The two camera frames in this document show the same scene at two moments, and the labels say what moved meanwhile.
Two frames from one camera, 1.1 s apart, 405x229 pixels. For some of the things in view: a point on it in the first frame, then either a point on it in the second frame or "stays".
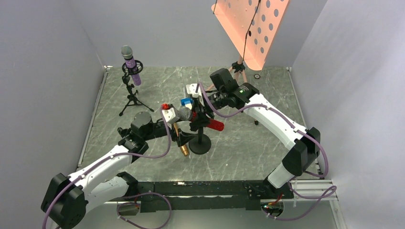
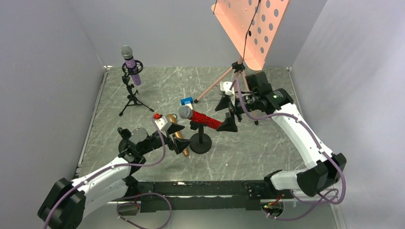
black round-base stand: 123,132 stays
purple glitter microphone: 127,52 stays
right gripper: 202,111 -> 236,109
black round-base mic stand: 201,144 stays
